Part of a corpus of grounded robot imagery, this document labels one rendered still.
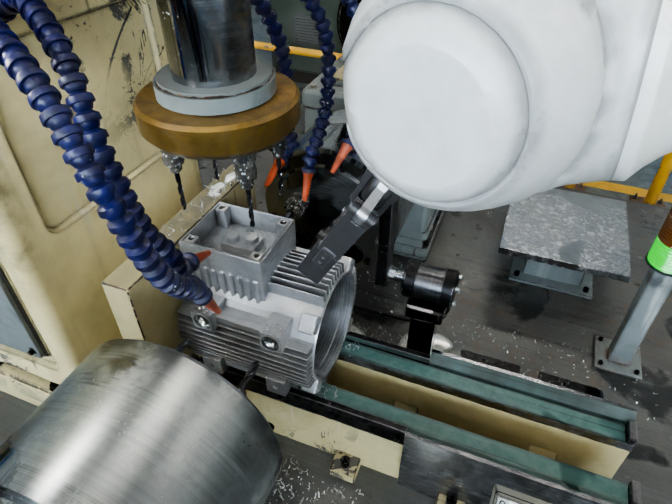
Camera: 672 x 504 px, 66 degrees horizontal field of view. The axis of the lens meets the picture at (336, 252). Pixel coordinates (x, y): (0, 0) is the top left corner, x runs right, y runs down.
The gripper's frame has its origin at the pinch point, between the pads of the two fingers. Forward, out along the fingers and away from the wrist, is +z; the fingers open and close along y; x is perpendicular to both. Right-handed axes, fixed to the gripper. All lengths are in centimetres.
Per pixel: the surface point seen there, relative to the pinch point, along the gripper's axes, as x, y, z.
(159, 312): -12.2, 5.6, 20.5
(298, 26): -102, -316, 143
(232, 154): -13.7, 1.0, -5.0
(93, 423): -7.7, 24.9, 7.7
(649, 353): 61, -40, 10
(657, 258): 42, -35, -8
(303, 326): 3.5, 1.2, 10.7
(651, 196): 126, -231, 53
